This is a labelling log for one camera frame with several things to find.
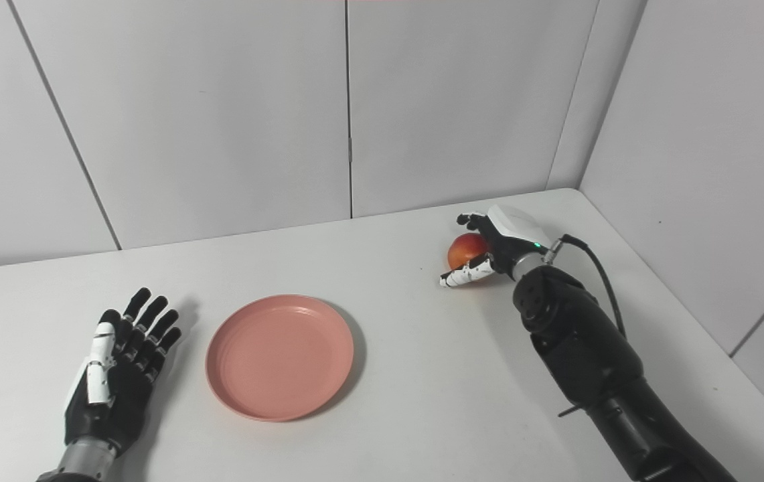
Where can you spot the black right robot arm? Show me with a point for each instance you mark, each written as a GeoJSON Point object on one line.
{"type": "Point", "coordinates": [582, 348]}

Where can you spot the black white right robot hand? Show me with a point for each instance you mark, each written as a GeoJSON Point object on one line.
{"type": "Point", "coordinates": [515, 231]}

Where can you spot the pink round plate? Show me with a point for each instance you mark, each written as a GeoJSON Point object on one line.
{"type": "Point", "coordinates": [281, 358]}

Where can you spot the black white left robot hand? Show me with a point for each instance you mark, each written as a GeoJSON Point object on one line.
{"type": "Point", "coordinates": [117, 402]}

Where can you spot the red yellow pomegranate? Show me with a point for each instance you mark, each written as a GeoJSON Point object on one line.
{"type": "Point", "coordinates": [465, 249]}

